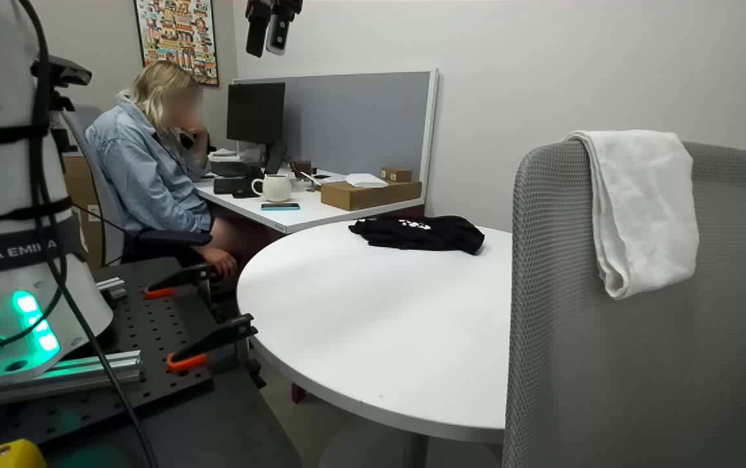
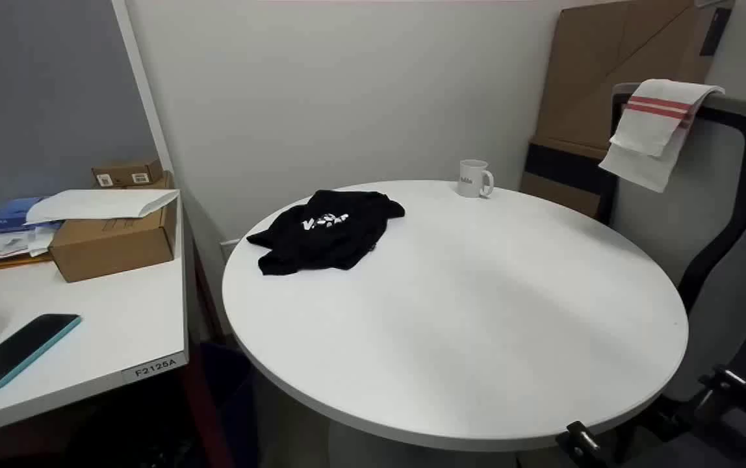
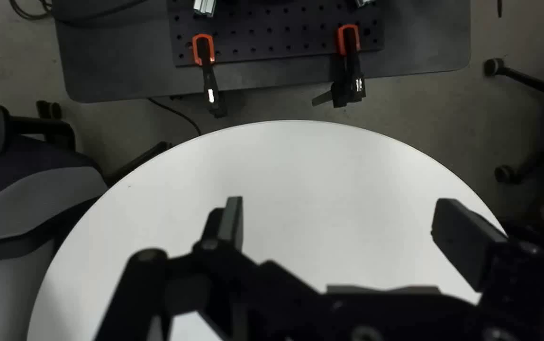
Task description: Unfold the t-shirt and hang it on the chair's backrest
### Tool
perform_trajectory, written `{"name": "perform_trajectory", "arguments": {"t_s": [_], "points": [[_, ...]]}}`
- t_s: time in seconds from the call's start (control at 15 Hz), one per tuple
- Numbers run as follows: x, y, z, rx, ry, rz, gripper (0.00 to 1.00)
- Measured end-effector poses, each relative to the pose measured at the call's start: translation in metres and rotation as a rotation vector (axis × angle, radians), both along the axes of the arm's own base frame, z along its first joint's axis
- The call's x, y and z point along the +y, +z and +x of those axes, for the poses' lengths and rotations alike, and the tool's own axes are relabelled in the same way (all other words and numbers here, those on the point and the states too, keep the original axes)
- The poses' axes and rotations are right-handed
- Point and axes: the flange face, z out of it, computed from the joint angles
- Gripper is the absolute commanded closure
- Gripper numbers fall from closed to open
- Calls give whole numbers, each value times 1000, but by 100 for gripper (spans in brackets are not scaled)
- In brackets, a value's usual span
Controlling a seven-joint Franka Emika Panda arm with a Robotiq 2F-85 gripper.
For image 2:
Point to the black t-shirt white print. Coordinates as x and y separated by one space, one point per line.
323 234

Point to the grey mesh office chair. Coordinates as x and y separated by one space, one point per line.
736 261

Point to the small clear glass cup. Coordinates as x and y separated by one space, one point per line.
472 178

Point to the round white table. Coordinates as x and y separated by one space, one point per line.
476 329

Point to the small cardboard box with labels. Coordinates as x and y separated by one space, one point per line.
128 175

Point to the brown cardboard box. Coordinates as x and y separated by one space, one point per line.
112 248

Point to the white padded envelope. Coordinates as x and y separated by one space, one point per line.
99 204

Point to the white office desk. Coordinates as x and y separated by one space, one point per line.
102 320

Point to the large flat cardboard box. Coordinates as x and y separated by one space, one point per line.
614 60

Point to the white towel red stripes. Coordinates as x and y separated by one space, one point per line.
653 131

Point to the blue rectangular object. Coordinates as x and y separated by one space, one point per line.
9 213

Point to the grey office partition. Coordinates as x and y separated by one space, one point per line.
35 95

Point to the teal smartphone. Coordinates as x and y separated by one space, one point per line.
17 351

